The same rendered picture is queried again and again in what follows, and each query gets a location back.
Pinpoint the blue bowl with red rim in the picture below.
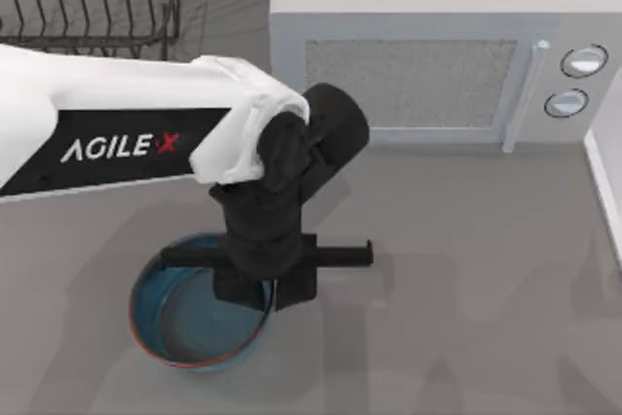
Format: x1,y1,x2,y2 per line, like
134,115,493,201
127,233,280,376

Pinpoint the pale microwave door handle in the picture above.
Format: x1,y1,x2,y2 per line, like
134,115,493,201
501,39,551,155

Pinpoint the microwave oven door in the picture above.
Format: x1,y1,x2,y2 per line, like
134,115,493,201
269,12,553,145

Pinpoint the small round microwave knob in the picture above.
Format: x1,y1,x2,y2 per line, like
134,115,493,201
543,87,591,120

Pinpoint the black wire dish rack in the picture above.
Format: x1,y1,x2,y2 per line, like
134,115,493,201
0,0,186,61

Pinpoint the large round microwave knob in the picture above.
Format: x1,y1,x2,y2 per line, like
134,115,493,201
559,43,610,79

